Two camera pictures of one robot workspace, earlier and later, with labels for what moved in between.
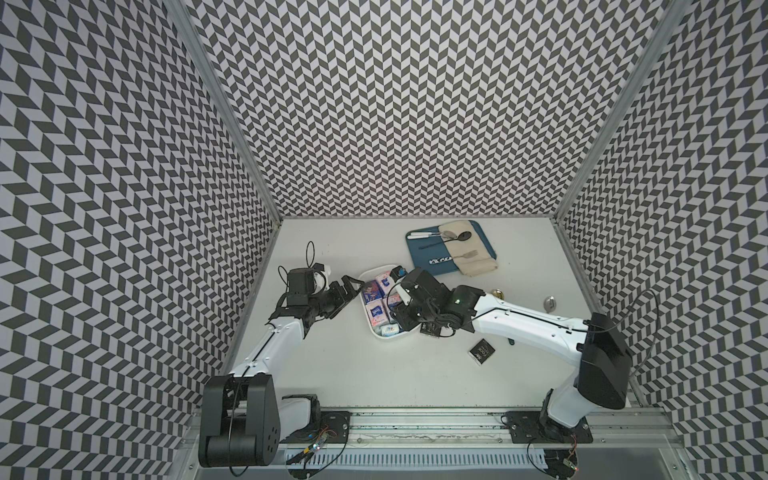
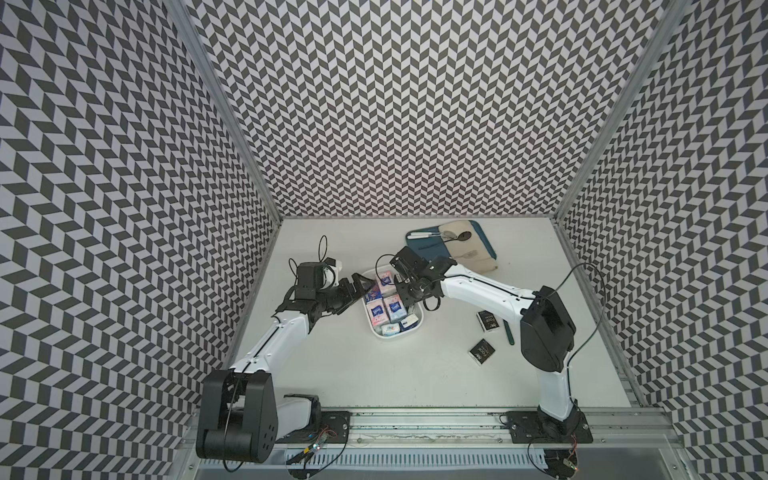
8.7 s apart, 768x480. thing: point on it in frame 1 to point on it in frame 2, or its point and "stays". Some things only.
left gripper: (351, 294) stays
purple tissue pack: (372, 292) stays
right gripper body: (410, 315) to (409, 291)
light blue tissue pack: (389, 330) stays
